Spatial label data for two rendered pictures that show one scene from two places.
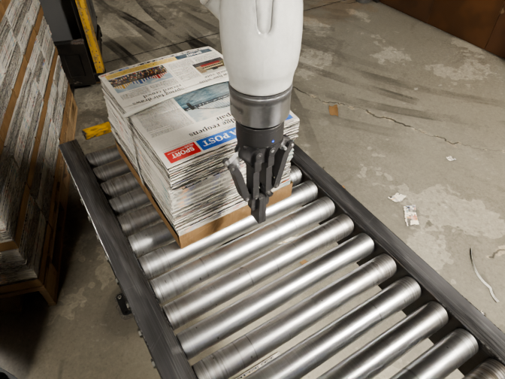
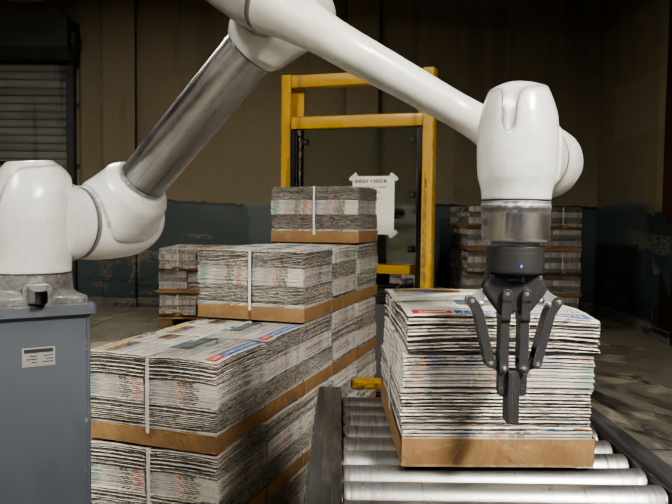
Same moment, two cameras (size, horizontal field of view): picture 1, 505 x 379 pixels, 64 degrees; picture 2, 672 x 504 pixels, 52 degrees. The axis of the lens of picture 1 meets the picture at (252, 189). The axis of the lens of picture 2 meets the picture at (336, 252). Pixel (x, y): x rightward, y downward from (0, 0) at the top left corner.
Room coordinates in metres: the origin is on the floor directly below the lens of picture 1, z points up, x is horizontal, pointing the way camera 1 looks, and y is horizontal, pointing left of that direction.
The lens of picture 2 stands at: (-0.39, -0.30, 1.17)
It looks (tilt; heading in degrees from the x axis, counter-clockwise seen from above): 3 degrees down; 32
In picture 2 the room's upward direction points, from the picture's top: 1 degrees clockwise
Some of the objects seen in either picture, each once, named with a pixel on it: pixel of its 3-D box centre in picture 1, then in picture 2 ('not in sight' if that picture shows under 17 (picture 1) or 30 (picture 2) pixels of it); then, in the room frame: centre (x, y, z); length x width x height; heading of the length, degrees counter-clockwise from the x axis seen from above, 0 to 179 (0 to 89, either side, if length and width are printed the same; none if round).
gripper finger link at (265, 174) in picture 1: (265, 167); (522, 329); (0.52, -0.02, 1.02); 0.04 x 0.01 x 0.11; 32
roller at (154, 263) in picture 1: (234, 225); (492, 483); (0.60, 0.04, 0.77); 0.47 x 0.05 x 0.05; 122
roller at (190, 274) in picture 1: (249, 245); (502, 501); (0.54, 0.01, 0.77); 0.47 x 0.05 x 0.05; 122
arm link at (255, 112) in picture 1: (260, 98); (515, 223); (0.51, -0.01, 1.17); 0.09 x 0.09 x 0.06
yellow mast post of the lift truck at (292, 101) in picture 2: not in sight; (291, 255); (2.39, 1.70, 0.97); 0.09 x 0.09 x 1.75; 14
